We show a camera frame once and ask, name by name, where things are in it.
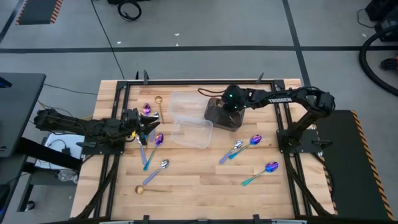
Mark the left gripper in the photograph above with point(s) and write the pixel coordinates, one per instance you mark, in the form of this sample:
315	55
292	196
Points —
133	123

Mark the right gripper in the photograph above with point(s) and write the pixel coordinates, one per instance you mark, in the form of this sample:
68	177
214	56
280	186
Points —
234	95

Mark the gold spoon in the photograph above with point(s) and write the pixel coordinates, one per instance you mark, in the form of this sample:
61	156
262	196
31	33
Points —
158	99
139	189

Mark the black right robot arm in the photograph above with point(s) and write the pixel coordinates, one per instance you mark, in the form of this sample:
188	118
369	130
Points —
280	100

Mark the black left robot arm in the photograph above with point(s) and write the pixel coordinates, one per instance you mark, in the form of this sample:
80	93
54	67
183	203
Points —
77	126

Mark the smoky dark plastic bin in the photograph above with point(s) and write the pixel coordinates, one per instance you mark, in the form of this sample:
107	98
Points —
217	121

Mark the clear plastic bin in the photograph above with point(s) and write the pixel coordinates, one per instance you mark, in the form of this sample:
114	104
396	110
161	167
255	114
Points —
186	102
192	135

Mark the white board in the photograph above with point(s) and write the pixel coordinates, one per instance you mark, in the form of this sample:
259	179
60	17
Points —
71	137

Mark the small black power adapter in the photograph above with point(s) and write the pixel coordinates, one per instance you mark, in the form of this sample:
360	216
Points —
66	151

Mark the clear plastic bag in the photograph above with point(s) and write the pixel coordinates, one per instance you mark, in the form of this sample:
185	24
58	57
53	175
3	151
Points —
66	175

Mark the large black hazard-striped platform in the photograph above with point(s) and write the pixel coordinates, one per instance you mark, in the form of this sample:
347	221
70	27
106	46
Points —
351	165

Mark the black desk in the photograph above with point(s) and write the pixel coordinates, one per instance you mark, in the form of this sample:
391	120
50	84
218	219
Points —
18	109

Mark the black caster wheel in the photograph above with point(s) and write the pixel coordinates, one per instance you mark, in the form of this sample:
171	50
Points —
29	205

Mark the black hazard-striped floor mat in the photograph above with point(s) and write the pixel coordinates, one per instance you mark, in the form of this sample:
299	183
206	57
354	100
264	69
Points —
37	12

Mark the black orange tool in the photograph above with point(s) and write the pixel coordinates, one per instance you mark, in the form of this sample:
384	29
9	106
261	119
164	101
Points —
390	63

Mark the black equipment case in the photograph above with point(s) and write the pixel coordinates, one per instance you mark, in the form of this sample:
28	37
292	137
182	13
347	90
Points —
385	15

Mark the black aluminium table frame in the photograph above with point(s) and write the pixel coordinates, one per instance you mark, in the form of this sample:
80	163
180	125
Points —
127	99

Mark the black frame clamp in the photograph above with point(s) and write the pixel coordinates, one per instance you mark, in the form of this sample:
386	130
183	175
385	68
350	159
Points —
256	218
145	218
145	77
136	75
260	77

